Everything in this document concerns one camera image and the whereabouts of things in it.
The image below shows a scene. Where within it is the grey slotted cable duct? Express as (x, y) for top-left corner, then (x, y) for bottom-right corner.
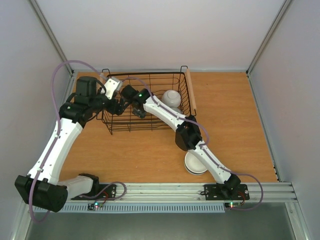
(62, 202), (226, 214)

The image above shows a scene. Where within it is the white bottom stack bowl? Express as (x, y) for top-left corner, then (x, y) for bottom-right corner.
(184, 152), (208, 175)

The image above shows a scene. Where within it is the left small circuit board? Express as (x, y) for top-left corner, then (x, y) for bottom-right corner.
(87, 202), (104, 211)

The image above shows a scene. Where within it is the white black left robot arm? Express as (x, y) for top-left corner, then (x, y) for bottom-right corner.
(14, 76), (124, 213)

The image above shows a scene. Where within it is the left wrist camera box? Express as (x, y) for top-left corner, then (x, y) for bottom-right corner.
(104, 77), (123, 100)

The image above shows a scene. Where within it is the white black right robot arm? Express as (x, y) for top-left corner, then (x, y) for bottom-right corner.
(121, 85), (241, 200)

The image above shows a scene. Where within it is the right wooden rack handle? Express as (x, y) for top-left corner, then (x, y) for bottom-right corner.
(185, 67), (197, 116)

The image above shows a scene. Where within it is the black wire dish rack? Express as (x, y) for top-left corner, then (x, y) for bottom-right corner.
(99, 65), (197, 134)

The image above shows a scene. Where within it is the dotted patterned white bowl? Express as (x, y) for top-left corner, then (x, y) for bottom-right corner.
(171, 107), (183, 114)

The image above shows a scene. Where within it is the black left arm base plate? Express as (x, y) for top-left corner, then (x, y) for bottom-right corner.
(71, 184), (117, 201)

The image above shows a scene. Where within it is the plain white bowl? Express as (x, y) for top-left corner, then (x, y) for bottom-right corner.
(161, 90), (181, 108)

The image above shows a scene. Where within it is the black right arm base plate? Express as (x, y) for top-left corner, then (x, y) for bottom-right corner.
(200, 184), (250, 201)

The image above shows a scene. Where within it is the right small circuit board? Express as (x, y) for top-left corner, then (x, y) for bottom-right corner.
(224, 201), (242, 209)

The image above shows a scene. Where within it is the small circuit board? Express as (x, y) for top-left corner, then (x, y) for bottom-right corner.
(87, 202), (104, 211)
(224, 201), (242, 209)

